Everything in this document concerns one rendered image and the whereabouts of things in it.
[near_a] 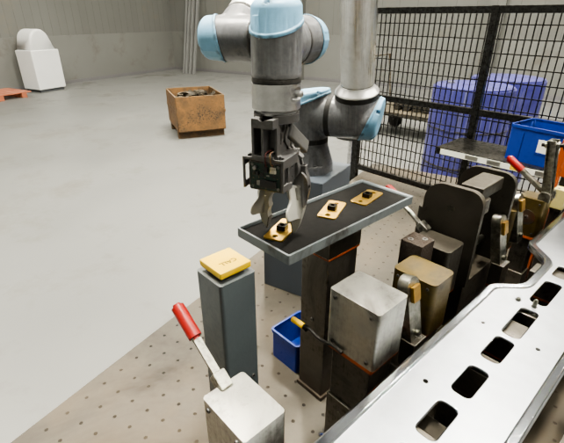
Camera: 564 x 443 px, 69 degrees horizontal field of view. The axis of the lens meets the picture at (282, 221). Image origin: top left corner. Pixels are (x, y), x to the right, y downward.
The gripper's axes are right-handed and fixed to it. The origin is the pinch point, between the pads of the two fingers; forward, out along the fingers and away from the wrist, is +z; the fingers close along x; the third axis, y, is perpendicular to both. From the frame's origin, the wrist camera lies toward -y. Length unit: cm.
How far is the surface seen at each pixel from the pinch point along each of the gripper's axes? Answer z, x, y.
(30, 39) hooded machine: 9, -850, -577
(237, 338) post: 15.6, -1.2, 15.1
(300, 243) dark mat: 1.9, 4.9, 2.8
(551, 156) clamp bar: 0, 49, -67
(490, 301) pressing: 17.8, 37.9, -17.8
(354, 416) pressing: 17.6, 20.5, 19.8
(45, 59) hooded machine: 48, -844, -597
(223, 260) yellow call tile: 2.0, -4.2, 13.3
